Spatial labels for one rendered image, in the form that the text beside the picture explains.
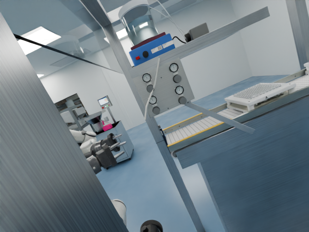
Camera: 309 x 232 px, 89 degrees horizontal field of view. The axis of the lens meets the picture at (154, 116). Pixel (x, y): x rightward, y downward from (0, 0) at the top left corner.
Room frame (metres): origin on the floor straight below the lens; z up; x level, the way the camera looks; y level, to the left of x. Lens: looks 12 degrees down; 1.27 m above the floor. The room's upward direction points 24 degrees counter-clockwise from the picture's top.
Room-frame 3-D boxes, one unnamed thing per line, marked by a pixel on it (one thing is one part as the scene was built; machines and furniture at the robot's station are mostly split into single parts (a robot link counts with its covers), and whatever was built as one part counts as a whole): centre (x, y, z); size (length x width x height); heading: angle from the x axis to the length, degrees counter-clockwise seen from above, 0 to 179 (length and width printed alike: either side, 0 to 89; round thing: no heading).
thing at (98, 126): (3.34, 1.11, 0.95); 0.49 x 0.36 x 0.38; 85
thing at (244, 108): (0.84, -0.57, 0.92); 0.24 x 0.24 x 0.02; 87
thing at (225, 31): (0.87, -0.30, 1.33); 0.62 x 0.38 x 0.04; 87
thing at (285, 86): (0.84, -0.57, 0.97); 0.25 x 0.24 x 0.02; 177
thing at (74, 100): (5.99, 2.82, 1.43); 1.32 x 0.01 x 1.11; 85
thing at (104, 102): (3.41, 0.85, 1.07); 0.23 x 0.10 x 0.62; 85
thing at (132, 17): (0.83, -0.11, 1.53); 0.15 x 0.15 x 0.19
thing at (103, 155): (0.74, 0.33, 1.02); 0.12 x 0.10 x 0.13; 119
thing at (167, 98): (0.74, -0.09, 1.22); 0.22 x 0.11 x 0.20; 87
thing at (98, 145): (0.96, 0.35, 1.02); 0.12 x 0.10 x 0.13; 79
